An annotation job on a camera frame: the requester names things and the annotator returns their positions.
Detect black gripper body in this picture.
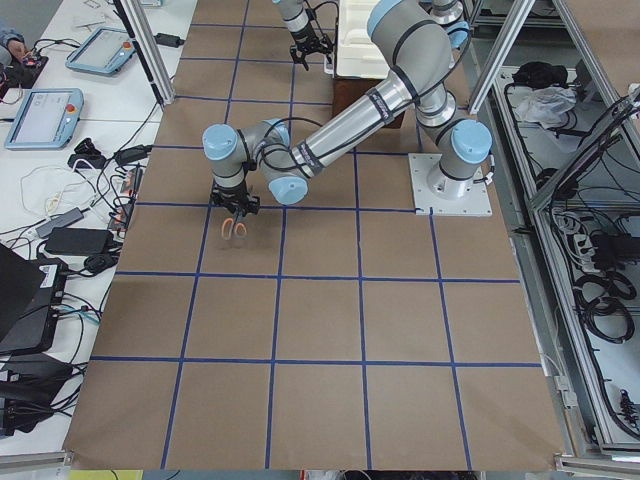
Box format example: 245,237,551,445
224,184,250,213
297,36,325,56

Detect grey orange scissors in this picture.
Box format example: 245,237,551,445
220,212,247,241

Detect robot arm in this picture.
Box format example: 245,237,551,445
202,1,492,217
272,0,328,64

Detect dark wooden drawer cabinet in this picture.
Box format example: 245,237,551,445
325,72,412,138

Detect person hand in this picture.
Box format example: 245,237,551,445
6,39,27,61

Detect white plastic bin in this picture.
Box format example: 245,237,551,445
335,0,389,80

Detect black power adapter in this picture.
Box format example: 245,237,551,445
44,227,113,256

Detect far blue teach pendant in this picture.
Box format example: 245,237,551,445
65,27,135,76

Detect blue teach pendant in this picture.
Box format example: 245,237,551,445
4,88,84,150
65,27,135,76

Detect near blue teach pendant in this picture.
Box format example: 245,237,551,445
4,88,84,150

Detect black laptop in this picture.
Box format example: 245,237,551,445
1,246,68,356

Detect white crumpled cloth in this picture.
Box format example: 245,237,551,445
515,86,577,129

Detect white cable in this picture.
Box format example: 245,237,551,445
19,164,99,219

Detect aluminium frame post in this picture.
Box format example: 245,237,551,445
114,0,175,107

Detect aluminium side frame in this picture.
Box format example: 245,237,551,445
467,1,639,466

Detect coiled black cables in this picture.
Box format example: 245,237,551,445
572,269,636,346

